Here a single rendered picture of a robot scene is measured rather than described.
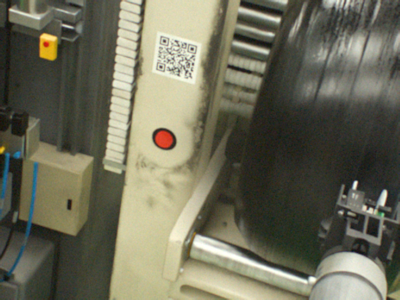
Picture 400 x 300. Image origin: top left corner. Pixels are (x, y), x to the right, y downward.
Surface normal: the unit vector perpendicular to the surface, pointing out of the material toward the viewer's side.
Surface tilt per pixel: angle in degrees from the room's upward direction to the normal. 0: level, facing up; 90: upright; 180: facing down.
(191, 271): 0
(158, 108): 90
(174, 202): 90
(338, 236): 84
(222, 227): 0
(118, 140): 90
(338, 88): 59
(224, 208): 0
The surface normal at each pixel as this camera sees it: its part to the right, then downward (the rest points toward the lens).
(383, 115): -0.19, 0.06
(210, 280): 0.15, -0.82
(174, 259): -0.29, 0.49
